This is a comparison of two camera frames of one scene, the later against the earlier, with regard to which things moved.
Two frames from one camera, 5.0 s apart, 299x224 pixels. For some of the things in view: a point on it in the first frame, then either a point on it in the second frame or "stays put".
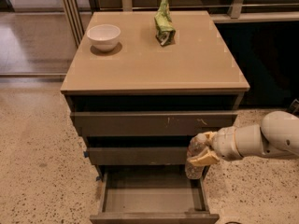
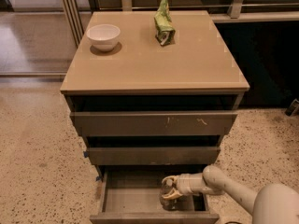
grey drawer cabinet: (137, 107) stays put
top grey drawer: (149, 123) stays put
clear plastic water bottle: (197, 145) to (170, 198)
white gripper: (226, 144) to (185, 185)
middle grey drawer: (139, 156) stays put
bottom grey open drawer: (152, 194) stays put
